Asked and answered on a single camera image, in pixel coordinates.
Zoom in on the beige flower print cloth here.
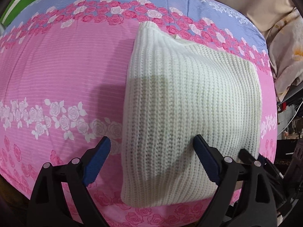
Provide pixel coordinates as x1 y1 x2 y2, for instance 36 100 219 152
265 7 303 102

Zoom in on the white knit sweater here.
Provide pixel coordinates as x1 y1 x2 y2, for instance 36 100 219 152
120 21 263 207

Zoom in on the pink blue floral bedsheet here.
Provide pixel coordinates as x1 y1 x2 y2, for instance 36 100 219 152
0 0 278 227

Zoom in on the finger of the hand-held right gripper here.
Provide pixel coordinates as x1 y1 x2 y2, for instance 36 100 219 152
238 148 284 180

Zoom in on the plain beige cloth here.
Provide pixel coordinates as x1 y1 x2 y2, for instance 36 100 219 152
185 0 299 38

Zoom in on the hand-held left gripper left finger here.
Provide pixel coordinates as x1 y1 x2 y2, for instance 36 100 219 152
30 137 111 227

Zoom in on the green cushion with white print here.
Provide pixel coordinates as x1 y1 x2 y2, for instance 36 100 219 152
0 0 48 24

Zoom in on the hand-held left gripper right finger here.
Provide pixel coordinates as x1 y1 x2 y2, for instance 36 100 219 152
193 134 276 227

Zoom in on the background clutter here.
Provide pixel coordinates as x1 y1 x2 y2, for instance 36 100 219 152
276 99 303 145

